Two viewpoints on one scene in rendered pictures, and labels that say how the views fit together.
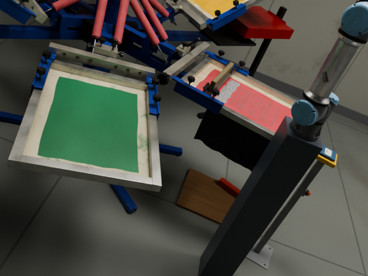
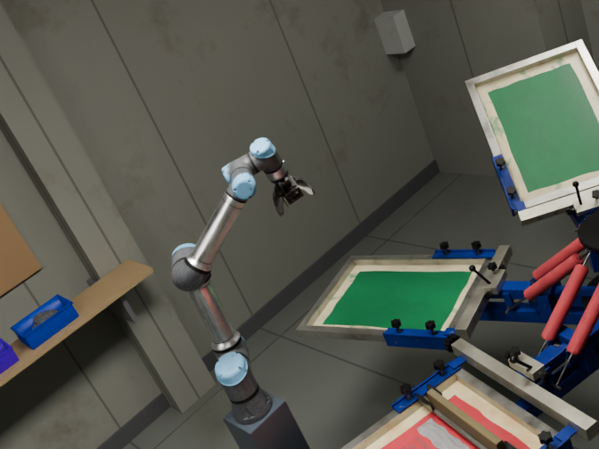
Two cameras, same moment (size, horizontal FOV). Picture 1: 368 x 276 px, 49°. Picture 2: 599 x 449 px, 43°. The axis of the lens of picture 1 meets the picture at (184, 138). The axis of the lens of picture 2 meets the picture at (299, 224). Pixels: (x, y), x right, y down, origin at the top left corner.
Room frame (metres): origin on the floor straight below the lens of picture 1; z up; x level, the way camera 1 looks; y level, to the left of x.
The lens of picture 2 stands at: (3.97, -1.20, 2.92)
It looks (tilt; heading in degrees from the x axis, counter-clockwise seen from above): 26 degrees down; 152
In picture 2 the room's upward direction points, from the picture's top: 24 degrees counter-clockwise
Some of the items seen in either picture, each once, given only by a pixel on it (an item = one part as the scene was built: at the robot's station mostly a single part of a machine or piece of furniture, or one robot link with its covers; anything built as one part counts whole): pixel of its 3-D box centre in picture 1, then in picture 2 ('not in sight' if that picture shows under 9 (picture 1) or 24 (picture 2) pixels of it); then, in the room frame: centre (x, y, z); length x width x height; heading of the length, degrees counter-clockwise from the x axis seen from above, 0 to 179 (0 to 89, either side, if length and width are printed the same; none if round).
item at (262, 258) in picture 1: (288, 207); not in sight; (2.06, -0.80, 0.48); 0.22 x 0.22 x 0.96; 80
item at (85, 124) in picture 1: (101, 85); (418, 281); (1.62, 0.46, 1.05); 1.08 x 0.61 x 0.23; 20
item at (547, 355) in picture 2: (172, 51); (541, 365); (2.38, 0.29, 1.02); 0.17 x 0.06 x 0.05; 80
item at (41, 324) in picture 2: not in sight; (45, 322); (-0.11, -0.75, 1.18); 0.32 x 0.22 x 0.10; 94
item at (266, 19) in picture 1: (253, 21); not in sight; (3.55, -0.15, 1.06); 0.61 x 0.46 x 0.12; 140
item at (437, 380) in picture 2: (199, 96); (428, 391); (2.05, 0.02, 0.98); 0.30 x 0.05 x 0.07; 80
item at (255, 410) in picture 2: (308, 123); (248, 399); (1.73, -0.51, 1.25); 0.15 x 0.15 x 0.10
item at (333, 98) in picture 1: (321, 103); (234, 374); (1.72, -0.51, 1.37); 0.13 x 0.12 x 0.14; 151
